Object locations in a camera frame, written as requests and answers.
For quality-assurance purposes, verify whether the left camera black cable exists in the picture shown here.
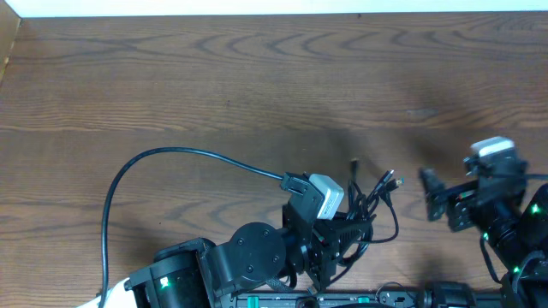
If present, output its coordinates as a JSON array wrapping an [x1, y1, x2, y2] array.
[[98, 146, 284, 308]]

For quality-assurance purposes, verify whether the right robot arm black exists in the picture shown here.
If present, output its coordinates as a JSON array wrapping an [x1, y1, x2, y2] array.
[[419, 152, 547, 307]]

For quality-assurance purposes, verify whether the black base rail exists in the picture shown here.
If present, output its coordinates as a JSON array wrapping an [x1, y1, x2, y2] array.
[[229, 281, 503, 308]]

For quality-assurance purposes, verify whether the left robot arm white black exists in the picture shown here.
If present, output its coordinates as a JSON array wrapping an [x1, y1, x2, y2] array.
[[87, 173, 379, 307]]

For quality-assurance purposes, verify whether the black cable bundle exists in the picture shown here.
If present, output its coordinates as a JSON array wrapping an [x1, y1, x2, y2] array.
[[329, 157, 406, 286]]

